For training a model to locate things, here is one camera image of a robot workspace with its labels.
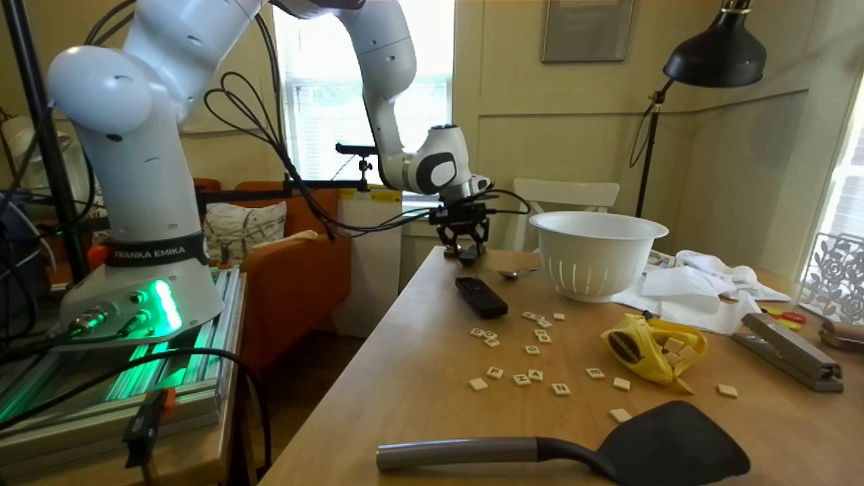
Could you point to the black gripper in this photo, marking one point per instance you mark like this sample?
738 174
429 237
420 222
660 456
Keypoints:
459 217

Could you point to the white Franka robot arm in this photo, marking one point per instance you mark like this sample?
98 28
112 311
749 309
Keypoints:
136 164

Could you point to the wide black remote control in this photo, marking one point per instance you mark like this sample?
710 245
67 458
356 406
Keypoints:
482 299

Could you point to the small metal spoon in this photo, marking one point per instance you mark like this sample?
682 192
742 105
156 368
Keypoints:
509 275

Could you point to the cream letter tile D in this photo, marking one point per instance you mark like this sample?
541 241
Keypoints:
479 334

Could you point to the white panel with yellow strip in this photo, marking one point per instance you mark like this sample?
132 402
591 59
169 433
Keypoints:
368 280

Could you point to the white wooden chair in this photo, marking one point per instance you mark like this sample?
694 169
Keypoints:
576 192

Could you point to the white plastic colander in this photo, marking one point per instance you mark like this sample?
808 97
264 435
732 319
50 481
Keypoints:
595 260

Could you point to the cream letter tile P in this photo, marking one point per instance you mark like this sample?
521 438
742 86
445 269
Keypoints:
494 375

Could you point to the cream letter tile H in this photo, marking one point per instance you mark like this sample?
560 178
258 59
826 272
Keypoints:
521 379

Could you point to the orange armchair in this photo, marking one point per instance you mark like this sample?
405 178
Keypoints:
297 287

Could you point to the white patterned pillow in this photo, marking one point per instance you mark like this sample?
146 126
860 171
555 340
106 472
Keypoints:
239 230

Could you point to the white crumpled cloth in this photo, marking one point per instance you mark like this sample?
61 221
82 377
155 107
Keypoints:
691 287

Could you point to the black desk lamp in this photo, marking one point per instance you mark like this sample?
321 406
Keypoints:
718 56

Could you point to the small red yellow tool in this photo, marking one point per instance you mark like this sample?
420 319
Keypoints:
788 317

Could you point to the white patterned lattice panel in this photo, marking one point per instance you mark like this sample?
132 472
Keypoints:
833 275

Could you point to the black orange clamp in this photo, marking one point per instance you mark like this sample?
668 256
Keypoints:
144 433

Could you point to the brown object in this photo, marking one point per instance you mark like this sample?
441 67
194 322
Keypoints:
845 336

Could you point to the black vertical pole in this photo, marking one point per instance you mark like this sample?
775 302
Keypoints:
50 152

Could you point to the black camera on mount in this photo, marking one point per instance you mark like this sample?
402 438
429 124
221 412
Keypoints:
355 149

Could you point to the bright window white frame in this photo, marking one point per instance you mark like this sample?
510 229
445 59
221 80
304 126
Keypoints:
850 179
313 91

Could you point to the grey framed wall picture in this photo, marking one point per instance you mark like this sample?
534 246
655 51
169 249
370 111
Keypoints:
583 32

